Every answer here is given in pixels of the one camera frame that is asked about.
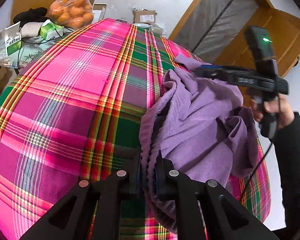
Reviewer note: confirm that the black cloth bundle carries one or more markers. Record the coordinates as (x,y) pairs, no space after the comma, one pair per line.
(32,15)

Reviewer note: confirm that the green white medicine box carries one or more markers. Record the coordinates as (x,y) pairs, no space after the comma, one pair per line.
(10,39)

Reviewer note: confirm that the brown cardboard parcel box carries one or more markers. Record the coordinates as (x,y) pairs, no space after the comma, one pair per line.
(144,16)

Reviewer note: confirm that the pink plaid tablecloth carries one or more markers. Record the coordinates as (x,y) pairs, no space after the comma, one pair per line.
(74,113)

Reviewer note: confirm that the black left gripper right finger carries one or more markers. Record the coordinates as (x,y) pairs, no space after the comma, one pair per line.
(205,210)

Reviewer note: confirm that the person's right hand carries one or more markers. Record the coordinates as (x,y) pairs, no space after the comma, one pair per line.
(278,106)

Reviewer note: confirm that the green white carton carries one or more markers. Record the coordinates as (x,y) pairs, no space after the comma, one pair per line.
(50,30)

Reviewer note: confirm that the white cloth bundle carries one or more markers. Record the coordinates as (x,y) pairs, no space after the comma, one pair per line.
(31,29)

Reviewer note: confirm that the white open box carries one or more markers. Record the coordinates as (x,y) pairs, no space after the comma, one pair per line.
(99,11)

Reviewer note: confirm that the purple garment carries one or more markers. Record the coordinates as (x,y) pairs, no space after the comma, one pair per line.
(202,127)

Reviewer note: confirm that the person's right forearm black sleeve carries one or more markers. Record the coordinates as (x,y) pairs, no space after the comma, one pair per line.
(287,150)

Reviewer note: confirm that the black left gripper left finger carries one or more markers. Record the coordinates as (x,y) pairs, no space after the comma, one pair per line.
(90,210)

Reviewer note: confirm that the bag of oranges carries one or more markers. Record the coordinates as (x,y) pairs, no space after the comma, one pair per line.
(72,14)

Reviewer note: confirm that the wooden door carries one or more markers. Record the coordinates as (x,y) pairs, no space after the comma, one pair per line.
(214,30)

